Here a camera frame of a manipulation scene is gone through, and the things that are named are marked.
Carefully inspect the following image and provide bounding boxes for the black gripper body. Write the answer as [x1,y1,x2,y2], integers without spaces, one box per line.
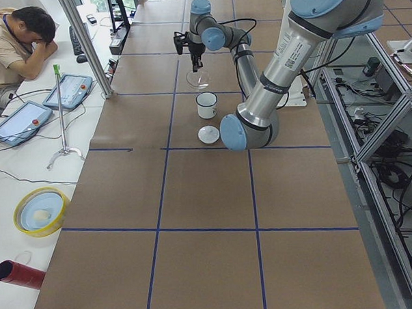
[187,34,205,57]

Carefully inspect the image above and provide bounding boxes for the clear plastic funnel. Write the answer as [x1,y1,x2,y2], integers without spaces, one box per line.
[186,69,210,90]

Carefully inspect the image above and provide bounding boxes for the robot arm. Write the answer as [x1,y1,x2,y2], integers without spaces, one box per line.
[185,0,384,151]

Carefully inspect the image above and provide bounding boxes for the white enamel mug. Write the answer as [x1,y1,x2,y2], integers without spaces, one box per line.
[195,92,218,120]

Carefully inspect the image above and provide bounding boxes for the white mug lid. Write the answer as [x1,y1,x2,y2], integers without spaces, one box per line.
[197,126,220,144]

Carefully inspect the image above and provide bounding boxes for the black computer mouse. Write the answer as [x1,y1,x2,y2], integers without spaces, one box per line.
[76,55,87,64]

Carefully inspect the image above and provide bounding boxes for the black keyboard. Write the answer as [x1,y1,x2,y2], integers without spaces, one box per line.
[68,26,83,55]

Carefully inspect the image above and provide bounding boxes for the far teach pendant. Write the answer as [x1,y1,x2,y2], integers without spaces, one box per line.
[42,74,93,111]

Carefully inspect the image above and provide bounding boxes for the teach pendant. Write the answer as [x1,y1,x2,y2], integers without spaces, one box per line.
[42,74,93,111]
[0,100,53,147]

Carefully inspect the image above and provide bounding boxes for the reacher grabber tool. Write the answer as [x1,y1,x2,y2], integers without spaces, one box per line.
[46,64,85,170]

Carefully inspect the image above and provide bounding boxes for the seated man beige shirt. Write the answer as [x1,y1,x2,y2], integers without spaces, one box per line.
[0,6,58,114]

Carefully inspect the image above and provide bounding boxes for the near teach pendant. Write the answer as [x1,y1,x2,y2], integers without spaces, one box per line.
[0,100,53,147]

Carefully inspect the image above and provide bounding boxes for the blue plate in roll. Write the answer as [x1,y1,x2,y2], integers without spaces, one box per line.
[20,191,64,231]

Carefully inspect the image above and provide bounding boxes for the yellow tape roll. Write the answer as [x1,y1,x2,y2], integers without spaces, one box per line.
[13,187,70,238]

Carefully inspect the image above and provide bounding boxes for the red cylinder tube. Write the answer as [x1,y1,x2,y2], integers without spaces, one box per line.
[0,260,46,290]

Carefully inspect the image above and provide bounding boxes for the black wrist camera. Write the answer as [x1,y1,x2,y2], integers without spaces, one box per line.
[173,31,190,55]

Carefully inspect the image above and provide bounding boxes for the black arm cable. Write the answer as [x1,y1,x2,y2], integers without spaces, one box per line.
[219,18,259,55]

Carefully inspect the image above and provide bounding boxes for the aluminium frame post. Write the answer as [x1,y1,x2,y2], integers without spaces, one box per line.
[58,0,113,98]

